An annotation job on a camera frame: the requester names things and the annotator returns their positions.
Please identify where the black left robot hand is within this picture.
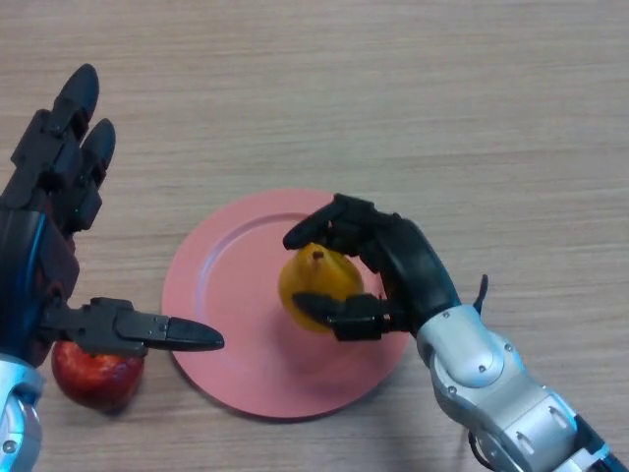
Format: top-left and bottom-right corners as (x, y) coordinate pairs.
(0, 63), (226, 369)

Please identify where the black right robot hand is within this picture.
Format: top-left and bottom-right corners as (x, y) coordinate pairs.
(282, 193), (463, 343)

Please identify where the yellow pear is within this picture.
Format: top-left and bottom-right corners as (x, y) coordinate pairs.
(277, 244), (366, 334)

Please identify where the pink round plate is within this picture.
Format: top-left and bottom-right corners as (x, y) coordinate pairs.
(161, 189), (412, 420)

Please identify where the red apple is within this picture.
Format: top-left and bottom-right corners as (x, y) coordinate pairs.
(50, 339), (145, 412)

